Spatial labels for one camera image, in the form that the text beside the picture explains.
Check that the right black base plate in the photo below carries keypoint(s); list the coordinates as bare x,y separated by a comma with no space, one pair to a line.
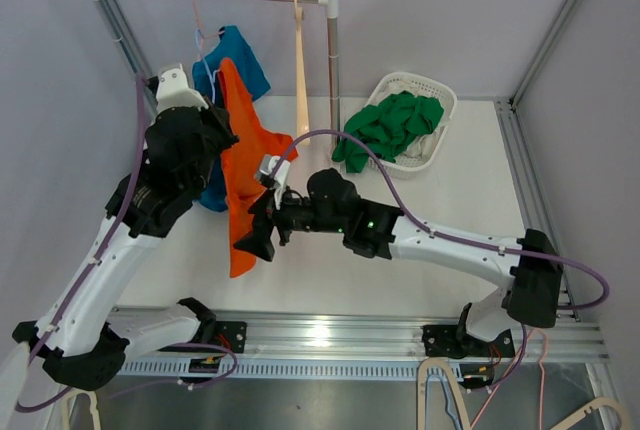
440,340

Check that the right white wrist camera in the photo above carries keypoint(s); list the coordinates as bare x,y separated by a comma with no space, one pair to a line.
273,172

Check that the green t shirt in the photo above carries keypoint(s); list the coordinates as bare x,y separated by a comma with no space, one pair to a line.
387,130

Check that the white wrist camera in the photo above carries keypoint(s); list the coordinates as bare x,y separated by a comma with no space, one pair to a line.
174,90
273,172

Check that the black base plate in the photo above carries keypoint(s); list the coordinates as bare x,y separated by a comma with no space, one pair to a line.
230,334
440,340

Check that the pink hanger bottom right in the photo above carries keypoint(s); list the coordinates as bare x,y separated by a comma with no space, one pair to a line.
540,363

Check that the white slotted cable duct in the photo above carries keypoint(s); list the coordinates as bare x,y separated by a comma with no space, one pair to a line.
196,368

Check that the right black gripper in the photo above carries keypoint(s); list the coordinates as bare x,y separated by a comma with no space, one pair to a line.
266,217

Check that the beige hanger bottom right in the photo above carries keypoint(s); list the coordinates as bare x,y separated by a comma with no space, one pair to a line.
591,408

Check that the white plastic laundry basket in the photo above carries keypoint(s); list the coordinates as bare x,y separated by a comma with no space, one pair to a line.
404,122

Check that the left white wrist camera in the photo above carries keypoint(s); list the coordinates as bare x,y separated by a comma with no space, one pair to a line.
174,90

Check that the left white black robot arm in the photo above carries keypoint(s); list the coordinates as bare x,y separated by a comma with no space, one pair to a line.
75,341

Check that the light blue plastic hanger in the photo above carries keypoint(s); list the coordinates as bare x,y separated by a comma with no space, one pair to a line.
204,70

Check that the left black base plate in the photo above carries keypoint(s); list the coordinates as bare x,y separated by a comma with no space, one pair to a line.
230,334

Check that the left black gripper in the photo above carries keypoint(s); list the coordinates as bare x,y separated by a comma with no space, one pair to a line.
215,117

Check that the blue t shirt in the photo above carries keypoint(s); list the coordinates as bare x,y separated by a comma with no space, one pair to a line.
233,46

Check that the beige plastic hanger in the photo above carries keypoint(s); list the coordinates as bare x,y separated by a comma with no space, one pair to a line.
302,112

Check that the pink plastic hanger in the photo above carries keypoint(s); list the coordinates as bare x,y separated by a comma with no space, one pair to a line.
197,15

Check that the cream cloth in basket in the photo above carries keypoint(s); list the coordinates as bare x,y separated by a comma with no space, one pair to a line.
424,147

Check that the beige hanger bottom centre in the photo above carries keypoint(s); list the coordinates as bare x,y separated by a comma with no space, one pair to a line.
440,371

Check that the aluminium rail frame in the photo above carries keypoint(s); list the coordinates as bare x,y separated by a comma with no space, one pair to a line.
332,337

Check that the orange t shirt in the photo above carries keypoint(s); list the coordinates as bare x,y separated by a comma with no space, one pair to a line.
240,162

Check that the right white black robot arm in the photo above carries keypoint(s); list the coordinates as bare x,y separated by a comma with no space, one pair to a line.
526,271

